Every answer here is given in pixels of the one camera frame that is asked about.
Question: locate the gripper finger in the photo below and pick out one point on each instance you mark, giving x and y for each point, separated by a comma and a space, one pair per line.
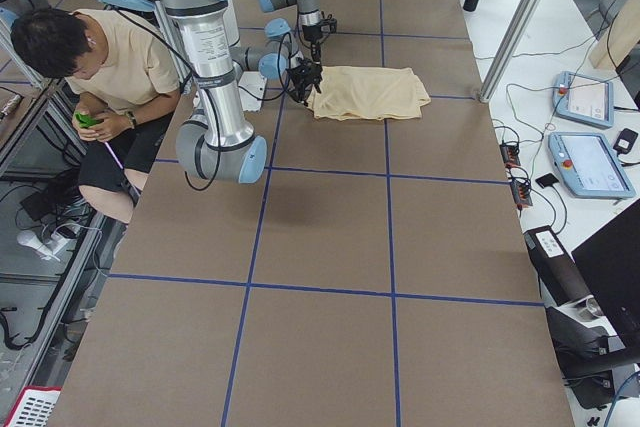
317, 84
315, 50
303, 95

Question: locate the black cardboard box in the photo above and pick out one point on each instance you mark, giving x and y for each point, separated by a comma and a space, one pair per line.
555, 266

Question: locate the cream long-sleeve printed shirt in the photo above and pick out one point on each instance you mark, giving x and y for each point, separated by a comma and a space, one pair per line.
368, 93

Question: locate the blue teach pendant near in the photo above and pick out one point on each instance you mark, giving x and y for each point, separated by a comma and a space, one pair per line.
588, 166

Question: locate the black monitor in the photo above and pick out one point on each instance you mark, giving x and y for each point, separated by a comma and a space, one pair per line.
608, 262

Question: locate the red white plastic basket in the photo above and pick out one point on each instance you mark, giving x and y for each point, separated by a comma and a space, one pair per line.
33, 407

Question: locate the wooden post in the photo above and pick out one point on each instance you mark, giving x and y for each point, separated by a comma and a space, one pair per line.
617, 41

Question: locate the blue teach pendant far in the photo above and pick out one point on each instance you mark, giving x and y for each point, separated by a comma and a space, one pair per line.
583, 99

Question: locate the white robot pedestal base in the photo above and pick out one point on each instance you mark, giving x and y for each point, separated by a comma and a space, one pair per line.
245, 82

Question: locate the green phone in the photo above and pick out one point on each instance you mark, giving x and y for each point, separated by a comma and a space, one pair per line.
85, 121

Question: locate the seated person beige shirt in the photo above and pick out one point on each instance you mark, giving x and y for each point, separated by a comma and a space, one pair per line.
126, 82

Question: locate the blue teach pendant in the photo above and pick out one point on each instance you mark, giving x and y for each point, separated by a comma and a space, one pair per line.
588, 166
583, 99

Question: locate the aluminium frame post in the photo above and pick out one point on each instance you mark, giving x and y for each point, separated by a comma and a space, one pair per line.
506, 50

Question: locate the white power strip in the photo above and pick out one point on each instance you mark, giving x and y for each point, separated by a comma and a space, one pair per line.
50, 248

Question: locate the orange terminal board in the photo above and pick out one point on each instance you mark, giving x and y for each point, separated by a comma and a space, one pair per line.
519, 179

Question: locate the small black adapter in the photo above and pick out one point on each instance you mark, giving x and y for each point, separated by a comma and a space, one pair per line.
625, 141

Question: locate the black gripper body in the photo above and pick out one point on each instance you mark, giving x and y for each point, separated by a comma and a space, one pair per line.
312, 32
301, 76

